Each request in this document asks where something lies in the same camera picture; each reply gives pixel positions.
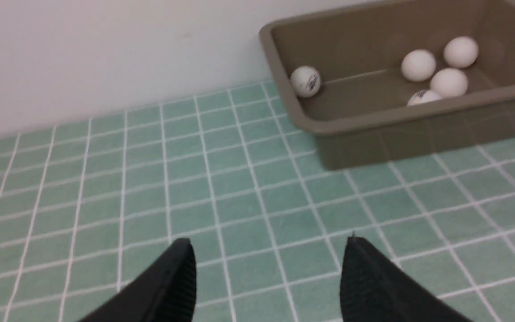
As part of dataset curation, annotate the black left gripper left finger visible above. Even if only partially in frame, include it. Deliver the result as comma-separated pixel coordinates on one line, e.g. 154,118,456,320
81,238,198,322

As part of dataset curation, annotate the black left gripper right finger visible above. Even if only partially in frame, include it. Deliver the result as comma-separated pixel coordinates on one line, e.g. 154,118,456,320
339,236,469,322

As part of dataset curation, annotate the white printed table-tennis ball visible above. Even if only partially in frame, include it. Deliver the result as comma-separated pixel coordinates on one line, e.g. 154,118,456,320
290,66,321,98

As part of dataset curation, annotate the green checkered tablecloth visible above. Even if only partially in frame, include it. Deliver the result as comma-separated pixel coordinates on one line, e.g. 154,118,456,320
0,81,515,322

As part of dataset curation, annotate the brown plastic bin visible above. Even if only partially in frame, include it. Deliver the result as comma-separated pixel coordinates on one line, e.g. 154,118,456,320
259,0,515,171

